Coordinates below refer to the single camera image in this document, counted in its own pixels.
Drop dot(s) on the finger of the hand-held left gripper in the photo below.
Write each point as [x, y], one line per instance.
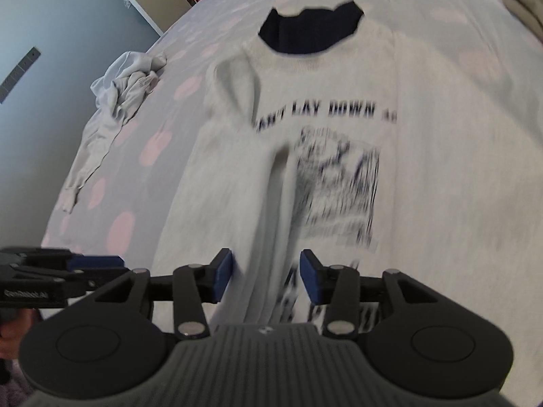
[95, 262]
[76, 279]

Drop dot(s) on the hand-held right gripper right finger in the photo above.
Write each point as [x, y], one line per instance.
[309, 277]

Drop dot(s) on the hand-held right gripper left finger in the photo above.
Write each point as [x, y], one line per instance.
[223, 275]

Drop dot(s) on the white printed sweatshirt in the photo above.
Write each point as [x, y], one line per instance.
[445, 157]

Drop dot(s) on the person's left hand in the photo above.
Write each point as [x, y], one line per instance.
[19, 330]

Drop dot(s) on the pale grey crumpled garment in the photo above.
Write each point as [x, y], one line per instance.
[123, 84]

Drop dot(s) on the black cloth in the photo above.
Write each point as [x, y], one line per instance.
[309, 29]

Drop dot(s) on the grey pink-dotted bed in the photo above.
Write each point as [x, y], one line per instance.
[212, 21]

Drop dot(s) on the beige folded cloth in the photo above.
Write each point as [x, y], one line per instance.
[524, 4]

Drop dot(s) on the dark wall switch panel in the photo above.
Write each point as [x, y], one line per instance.
[19, 76]

